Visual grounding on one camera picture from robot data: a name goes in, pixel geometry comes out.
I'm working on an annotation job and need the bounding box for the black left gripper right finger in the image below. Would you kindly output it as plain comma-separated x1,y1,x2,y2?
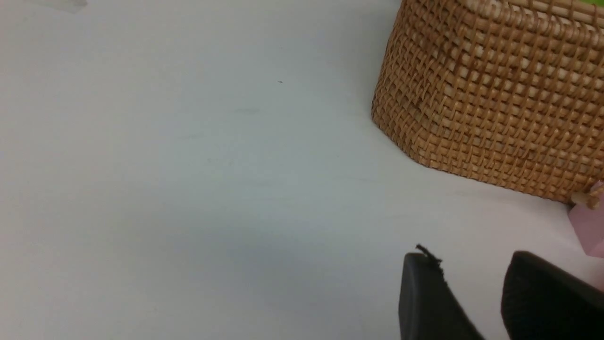
501,250,604,340

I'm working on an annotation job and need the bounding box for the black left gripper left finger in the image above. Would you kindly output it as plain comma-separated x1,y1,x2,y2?
398,245,484,340

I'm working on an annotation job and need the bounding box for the pink foam block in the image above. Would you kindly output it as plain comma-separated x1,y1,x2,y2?
568,181,604,258

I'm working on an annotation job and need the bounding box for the woven rattan basket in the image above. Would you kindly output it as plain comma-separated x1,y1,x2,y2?
371,0,604,209

